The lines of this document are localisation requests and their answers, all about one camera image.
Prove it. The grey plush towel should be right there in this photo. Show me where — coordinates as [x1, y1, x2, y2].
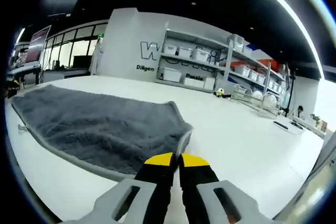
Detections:
[10, 84, 194, 182]

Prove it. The black flat tool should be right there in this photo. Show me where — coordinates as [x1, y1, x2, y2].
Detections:
[289, 120, 306, 134]
[272, 120, 290, 131]

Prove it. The large display screen on stand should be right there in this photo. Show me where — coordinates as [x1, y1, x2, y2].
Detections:
[25, 25, 52, 83]

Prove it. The grey counter cabinet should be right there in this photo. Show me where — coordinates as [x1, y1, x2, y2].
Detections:
[41, 68, 91, 83]

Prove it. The black monitor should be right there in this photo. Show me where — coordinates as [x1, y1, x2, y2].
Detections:
[72, 55, 92, 69]

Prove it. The white hanging coat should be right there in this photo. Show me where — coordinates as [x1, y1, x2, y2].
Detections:
[90, 37, 104, 76]

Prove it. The idle hand-held gripper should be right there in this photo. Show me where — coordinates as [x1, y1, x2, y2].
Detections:
[214, 88, 232, 99]

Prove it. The group of white storage boxes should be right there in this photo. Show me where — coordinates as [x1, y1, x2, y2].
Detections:
[162, 34, 286, 94]

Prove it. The potted green plant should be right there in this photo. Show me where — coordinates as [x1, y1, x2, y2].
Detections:
[309, 113, 322, 126]

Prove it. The black tripod stand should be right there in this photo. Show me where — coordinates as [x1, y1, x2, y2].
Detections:
[284, 62, 297, 118]

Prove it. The grey metal shelf rack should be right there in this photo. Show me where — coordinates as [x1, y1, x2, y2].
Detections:
[154, 23, 289, 97]

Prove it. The curved ceiling light strip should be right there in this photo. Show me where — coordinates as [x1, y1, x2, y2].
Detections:
[236, 0, 327, 81]

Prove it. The glass window wall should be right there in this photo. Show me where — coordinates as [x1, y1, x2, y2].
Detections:
[41, 22, 109, 71]

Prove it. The metal wire dish rack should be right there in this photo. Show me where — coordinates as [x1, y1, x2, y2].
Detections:
[230, 84, 282, 119]

